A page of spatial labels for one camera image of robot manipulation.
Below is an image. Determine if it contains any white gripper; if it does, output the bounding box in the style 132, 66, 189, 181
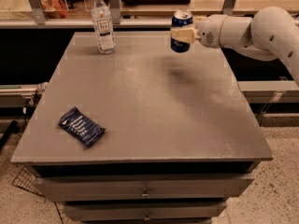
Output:
170, 15, 227, 49

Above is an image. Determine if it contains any blue pepsi can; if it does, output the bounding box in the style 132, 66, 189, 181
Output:
171, 10, 192, 53

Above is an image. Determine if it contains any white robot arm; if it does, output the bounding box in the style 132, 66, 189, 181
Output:
170, 7, 299, 84

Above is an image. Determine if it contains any clear plastic water bottle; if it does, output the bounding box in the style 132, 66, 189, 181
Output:
91, 0, 115, 54

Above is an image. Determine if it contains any grey drawer cabinet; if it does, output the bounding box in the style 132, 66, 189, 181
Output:
12, 32, 272, 224

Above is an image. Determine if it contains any orange snack bag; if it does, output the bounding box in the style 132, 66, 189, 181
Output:
39, 0, 68, 19

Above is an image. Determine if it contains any blue snack packet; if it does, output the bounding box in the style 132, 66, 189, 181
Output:
58, 106, 106, 147

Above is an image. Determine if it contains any metal shelf rail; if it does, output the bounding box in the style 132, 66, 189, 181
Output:
0, 18, 171, 29

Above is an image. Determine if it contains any black wire rack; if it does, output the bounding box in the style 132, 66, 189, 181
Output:
12, 166, 43, 196

